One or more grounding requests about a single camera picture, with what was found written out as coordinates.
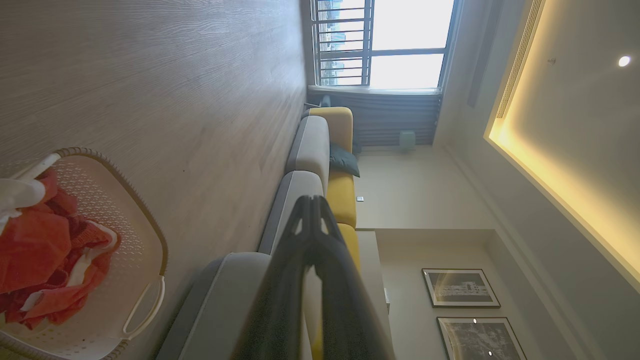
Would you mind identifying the metal window railing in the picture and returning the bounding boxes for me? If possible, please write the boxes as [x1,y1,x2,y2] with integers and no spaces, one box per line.
[311,0,374,87]

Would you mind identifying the large window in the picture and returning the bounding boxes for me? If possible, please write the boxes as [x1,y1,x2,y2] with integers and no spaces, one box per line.
[310,0,460,92]

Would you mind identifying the dark green cushion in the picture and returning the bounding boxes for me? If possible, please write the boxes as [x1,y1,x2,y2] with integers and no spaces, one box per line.
[329,142,361,179]

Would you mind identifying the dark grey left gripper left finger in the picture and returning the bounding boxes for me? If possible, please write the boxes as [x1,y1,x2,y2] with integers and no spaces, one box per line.
[231,195,315,360]

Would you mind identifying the white perforated laundry basket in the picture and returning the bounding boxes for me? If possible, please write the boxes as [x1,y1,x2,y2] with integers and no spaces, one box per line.
[0,147,170,360]

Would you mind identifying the black framed picture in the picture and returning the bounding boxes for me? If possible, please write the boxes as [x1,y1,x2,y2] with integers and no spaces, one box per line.
[436,316,529,360]
[421,268,502,309]

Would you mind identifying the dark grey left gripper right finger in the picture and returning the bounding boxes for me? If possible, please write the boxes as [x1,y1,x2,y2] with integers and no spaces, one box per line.
[313,195,397,360]

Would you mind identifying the long ceiling air vent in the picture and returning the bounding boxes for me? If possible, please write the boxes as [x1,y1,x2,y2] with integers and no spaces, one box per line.
[495,0,547,120]

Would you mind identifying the red and white cloth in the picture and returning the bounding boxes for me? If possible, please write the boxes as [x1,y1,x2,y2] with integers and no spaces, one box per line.
[0,167,122,331]

